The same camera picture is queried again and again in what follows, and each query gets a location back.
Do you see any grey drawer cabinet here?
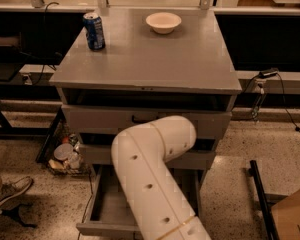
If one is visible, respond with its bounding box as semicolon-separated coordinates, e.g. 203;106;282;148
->
49;7;243;172

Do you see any white bowl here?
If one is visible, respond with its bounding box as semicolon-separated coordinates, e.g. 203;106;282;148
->
146;12;182;34

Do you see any blue soda can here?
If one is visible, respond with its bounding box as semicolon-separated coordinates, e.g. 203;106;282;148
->
83;12;105;51

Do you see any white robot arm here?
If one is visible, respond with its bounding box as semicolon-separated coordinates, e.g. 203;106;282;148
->
111;116;211;240

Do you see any grey top drawer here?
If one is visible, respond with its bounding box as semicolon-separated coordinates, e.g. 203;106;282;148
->
62;105;232;139

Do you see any black chair base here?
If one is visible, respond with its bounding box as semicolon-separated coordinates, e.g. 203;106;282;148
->
0;204;37;228

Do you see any grey sneaker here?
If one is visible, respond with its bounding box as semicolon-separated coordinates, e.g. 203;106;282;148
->
0;176;33;206

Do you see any grey bottom drawer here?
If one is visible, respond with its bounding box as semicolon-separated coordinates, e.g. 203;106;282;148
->
77;164;202;240

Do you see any black power adapter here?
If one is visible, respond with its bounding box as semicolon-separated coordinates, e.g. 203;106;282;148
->
258;68;279;79

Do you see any cardboard box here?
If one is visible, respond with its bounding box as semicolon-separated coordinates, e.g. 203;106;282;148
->
271;189;300;240

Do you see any black metal frame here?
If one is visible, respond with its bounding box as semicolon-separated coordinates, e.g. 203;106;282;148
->
249;160;279;240

